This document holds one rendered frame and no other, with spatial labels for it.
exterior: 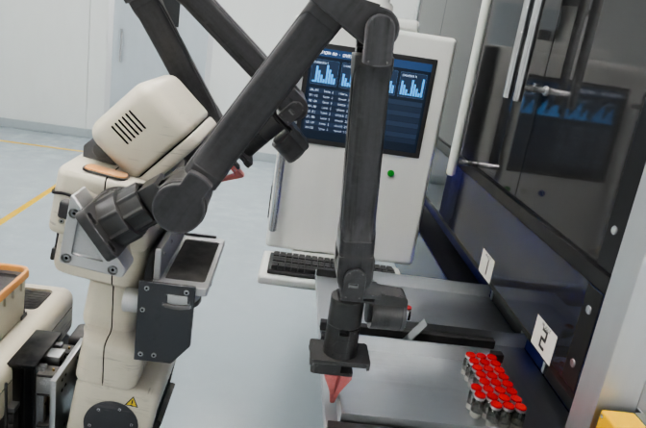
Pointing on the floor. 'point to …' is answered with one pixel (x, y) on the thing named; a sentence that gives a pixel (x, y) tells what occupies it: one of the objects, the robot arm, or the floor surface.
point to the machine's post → (618, 331)
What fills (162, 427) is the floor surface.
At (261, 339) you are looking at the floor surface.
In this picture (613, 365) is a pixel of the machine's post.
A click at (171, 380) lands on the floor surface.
